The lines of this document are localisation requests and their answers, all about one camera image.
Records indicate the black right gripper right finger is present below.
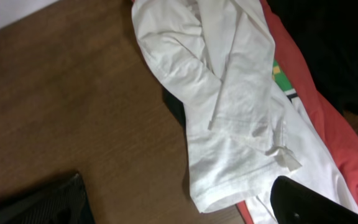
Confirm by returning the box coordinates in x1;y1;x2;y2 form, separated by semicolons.
270;176;358;224

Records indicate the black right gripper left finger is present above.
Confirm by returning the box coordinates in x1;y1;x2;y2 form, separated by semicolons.
0;172;95;224

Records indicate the red garment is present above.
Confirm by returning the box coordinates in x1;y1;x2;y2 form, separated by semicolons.
131;0;358;224

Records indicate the white shirt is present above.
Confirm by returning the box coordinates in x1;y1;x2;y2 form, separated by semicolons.
131;0;358;224

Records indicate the dark grey garment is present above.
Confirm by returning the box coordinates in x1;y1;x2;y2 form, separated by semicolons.
162;87;186;129

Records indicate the black garment in pile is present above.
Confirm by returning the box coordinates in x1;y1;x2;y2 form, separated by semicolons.
267;0;358;115

